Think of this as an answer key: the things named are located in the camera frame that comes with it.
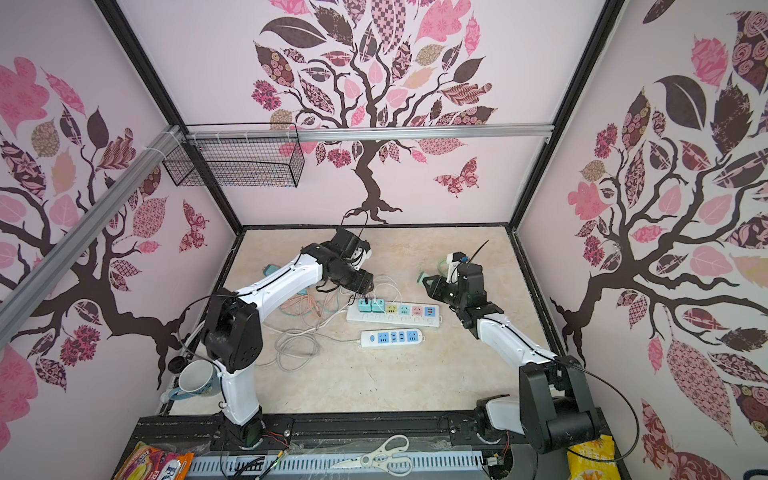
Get teal charger plug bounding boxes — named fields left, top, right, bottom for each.
left=357, top=298, right=372, bottom=313
left=370, top=299, right=386, bottom=313

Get long multicolour power strip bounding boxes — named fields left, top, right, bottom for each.
left=346, top=300, right=441, bottom=328

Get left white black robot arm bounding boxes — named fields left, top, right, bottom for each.
left=201, top=227, right=374, bottom=449

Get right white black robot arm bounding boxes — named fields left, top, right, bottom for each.
left=418, top=262, right=601, bottom=453

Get small blue-socket power strip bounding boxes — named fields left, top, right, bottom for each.
left=360, top=328, right=424, bottom=349

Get white mug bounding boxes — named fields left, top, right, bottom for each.
left=167, top=360, right=221, bottom=401

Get yellow snack bag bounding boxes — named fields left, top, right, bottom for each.
left=567, top=435, right=620, bottom=480

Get red yellow snack packet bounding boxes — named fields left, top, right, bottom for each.
left=113, top=442, right=194, bottom=480

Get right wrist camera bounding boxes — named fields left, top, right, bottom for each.
left=446, top=252, right=469, bottom=283

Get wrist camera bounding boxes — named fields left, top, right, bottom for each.
left=446, top=252, right=469, bottom=283
left=329, top=227, right=372, bottom=269

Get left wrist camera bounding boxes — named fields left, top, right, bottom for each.
left=329, top=227, right=372, bottom=269

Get white power strip cable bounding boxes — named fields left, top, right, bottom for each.
left=179, top=308, right=361, bottom=373

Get black wire basket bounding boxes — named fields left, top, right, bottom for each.
left=163, top=121, right=305, bottom=188

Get black mounting rail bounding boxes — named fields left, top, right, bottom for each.
left=129, top=410, right=527, bottom=452

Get white slotted cable duct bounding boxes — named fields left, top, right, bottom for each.
left=187, top=451, right=486, bottom=479

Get white handled scissors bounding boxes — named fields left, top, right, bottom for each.
left=331, top=434, right=414, bottom=477

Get aluminium frame bar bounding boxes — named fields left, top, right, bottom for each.
left=1, top=123, right=556, bottom=349

